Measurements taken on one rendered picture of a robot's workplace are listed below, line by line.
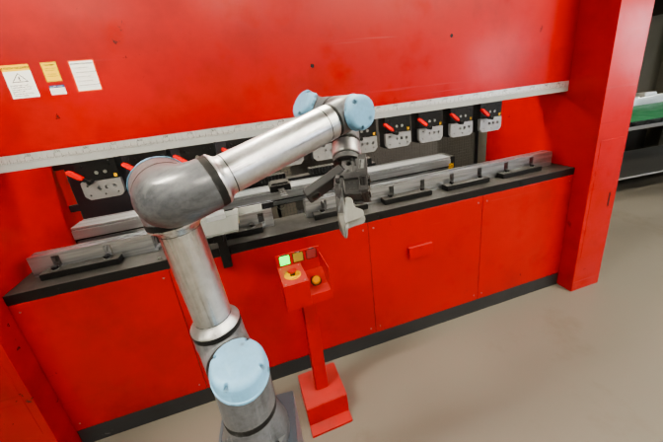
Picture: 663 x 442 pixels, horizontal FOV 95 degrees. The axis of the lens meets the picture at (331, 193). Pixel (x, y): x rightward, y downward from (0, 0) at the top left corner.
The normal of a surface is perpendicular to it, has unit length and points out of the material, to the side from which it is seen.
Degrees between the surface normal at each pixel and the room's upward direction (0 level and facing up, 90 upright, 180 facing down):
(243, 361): 7
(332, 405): 90
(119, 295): 90
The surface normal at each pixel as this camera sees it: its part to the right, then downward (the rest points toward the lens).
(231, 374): -0.04, -0.91
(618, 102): 0.29, 0.28
